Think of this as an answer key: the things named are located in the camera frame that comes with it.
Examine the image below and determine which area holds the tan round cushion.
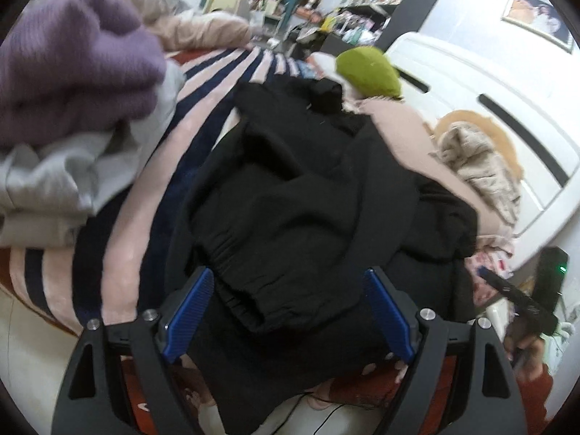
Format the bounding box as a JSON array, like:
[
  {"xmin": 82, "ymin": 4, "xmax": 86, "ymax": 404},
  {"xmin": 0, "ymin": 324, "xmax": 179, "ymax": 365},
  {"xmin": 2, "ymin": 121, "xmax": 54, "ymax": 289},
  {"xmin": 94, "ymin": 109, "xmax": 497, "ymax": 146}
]
[{"xmin": 435, "ymin": 109, "xmax": 526, "ymax": 179}]

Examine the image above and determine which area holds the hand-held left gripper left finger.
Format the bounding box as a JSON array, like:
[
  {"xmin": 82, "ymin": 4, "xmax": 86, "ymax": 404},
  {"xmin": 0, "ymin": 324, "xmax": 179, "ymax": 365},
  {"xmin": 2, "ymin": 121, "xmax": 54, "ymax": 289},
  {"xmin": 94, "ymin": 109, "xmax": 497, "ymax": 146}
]
[{"xmin": 51, "ymin": 266, "xmax": 216, "ymax": 435}]

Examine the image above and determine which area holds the beige knitted cloth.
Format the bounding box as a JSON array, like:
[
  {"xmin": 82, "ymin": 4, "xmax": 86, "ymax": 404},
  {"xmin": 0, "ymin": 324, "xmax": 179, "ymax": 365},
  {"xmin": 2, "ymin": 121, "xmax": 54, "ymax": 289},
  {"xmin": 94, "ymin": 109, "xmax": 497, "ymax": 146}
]
[{"xmin": 432, "ymin": 124, "xmax": 522, "ymax": 227}]

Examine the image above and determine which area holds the white headboard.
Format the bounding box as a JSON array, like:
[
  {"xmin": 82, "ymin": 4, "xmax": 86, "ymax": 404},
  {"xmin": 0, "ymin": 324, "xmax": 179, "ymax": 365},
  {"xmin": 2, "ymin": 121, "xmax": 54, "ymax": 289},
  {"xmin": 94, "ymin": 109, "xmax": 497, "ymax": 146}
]
[{"xmin": 385, "ymin": 32, "xmax": 580, "ymax": 273}]

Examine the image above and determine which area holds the black garment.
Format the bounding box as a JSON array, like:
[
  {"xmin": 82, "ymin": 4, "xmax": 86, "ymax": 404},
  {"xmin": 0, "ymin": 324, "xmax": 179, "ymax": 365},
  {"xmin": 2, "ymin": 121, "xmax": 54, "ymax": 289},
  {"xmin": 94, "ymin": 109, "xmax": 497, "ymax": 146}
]
[{"xmin": 164, "ymin": 75, "xmax": 481, "ymax": 435}]

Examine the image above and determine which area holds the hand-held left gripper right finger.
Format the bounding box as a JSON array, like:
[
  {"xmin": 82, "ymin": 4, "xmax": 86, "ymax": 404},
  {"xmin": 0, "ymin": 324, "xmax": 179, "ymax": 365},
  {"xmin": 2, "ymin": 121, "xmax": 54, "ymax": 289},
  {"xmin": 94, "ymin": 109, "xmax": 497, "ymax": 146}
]
[{"xmin": 364, "ymin": 266, "xmax": 529, "ymax": 435}]

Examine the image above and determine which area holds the pink knitted blanket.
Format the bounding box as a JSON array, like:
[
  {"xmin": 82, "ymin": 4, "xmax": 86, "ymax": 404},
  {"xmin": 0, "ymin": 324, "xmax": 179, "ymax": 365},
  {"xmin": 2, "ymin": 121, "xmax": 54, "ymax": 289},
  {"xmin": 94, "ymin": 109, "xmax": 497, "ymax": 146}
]
[{"xmin": 147, "ymin": 9, "xmax": 254, "ymax": 53}]

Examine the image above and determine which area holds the person's right hand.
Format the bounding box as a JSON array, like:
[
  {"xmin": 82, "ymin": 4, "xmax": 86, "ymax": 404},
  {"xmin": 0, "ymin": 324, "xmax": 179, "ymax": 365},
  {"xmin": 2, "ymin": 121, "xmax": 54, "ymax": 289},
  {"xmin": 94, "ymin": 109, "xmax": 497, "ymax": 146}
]
[{"xmin": 504, "ymin": 325, "xmax": 545, "ymax": 380}]

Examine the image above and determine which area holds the framed wall picture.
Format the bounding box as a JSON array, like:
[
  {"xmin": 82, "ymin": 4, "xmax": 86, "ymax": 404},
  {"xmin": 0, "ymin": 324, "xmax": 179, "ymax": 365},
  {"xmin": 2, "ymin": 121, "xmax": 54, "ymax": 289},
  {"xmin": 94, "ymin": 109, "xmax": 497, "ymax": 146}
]
[{"xmin": 501, "ymin": 0, "xmax": 575, "ymax": 53}]

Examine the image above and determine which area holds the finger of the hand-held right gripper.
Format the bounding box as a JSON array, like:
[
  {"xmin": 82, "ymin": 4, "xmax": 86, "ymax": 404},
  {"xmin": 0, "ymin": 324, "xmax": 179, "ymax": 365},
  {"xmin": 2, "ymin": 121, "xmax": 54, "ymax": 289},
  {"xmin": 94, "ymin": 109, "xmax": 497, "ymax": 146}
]
[{"xmin": 478, "ymin": 267, "xmax": 536, "ymax": 323}]

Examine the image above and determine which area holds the black cable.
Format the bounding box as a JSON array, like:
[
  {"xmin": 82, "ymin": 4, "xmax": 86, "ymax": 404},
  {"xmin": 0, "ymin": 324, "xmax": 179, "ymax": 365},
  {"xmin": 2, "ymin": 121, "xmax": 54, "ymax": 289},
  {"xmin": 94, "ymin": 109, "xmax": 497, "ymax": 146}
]
[{"xmin": 267, "ymin": 392, "xmax": 349, "ymax": 435}]

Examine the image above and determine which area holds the person's right forearm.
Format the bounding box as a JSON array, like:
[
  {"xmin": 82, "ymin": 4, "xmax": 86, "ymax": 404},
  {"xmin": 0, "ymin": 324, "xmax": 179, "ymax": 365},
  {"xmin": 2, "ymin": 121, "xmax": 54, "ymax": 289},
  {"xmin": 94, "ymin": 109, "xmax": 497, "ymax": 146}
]
[{"xmin": 521, "ymin": 362, "xmax": 556, "ymax": 422}]

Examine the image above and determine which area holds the dark grey bookshelf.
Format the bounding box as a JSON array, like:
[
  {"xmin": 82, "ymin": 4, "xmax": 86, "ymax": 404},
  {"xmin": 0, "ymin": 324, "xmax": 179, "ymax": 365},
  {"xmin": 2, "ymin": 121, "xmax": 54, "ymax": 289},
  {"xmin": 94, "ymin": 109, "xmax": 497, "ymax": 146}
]
[{"xmin": 290, "ymin": 0, "xmax": 454, "ymax": 55}]

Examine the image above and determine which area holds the pink pillow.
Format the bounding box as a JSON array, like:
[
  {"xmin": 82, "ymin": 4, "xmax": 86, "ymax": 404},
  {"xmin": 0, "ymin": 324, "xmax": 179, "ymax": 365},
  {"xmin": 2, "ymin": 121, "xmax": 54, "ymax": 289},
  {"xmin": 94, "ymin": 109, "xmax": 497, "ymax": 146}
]
[{"xmin": 358, "ymin": 97, "xmax": 515, "ymax": 239}]

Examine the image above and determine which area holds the floral pink cloth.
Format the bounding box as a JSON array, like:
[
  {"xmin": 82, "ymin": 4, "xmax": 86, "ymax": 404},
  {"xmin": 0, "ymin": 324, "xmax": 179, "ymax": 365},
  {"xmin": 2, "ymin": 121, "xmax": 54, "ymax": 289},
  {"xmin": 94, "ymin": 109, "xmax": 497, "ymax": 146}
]
[{"xmin": 467, "ymin": 236, "xmax": 517, "ymax": 309}]

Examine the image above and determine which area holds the green plush pillow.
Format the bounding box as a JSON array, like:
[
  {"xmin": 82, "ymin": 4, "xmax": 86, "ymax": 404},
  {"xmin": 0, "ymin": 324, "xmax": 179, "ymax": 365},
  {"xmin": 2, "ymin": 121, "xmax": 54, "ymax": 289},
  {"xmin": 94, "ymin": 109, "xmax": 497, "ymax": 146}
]
[{"xmin": 335, "ymin": 46, "xmax": 404, "ymax": 99}]

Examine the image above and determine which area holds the pink navy striped blanket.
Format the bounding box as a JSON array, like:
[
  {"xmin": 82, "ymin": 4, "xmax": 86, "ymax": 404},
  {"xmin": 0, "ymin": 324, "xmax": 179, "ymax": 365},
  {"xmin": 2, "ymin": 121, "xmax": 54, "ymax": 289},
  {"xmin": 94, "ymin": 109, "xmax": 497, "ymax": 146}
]
[{"xmin": 0, "ymin": 45, "xmax": 318, "ymax": 340}]

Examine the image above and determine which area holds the purple knit sweater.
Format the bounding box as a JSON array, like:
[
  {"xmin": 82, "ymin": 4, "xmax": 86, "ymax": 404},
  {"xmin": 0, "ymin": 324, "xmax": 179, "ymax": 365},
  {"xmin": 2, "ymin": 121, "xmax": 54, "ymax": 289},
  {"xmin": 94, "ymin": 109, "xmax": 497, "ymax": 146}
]
[{"xmin": 0, "ymin": 0, "xmax": 168, "ymax": 148}]

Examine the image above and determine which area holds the light grey garment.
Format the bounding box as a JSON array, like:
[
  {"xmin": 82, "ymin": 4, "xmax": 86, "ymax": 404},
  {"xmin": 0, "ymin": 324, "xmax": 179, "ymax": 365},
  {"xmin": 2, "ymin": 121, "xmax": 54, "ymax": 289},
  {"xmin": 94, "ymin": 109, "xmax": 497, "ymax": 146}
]
[{"xmin": 0, "ymin": 59, "xmax": 189, "ymax": 248}]

